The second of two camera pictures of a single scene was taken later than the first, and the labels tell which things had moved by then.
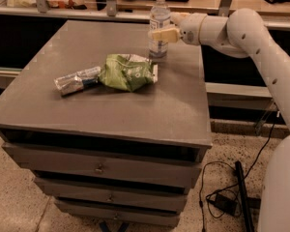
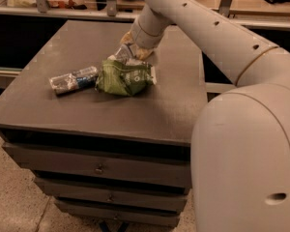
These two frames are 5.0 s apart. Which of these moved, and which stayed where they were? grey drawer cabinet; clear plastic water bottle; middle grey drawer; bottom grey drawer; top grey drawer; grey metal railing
Moved: clear plastic water bottle
Stayed: grey drawer cabinet; middle grey drawer; grey metal railing; bottom grey drawer; top grey drawer
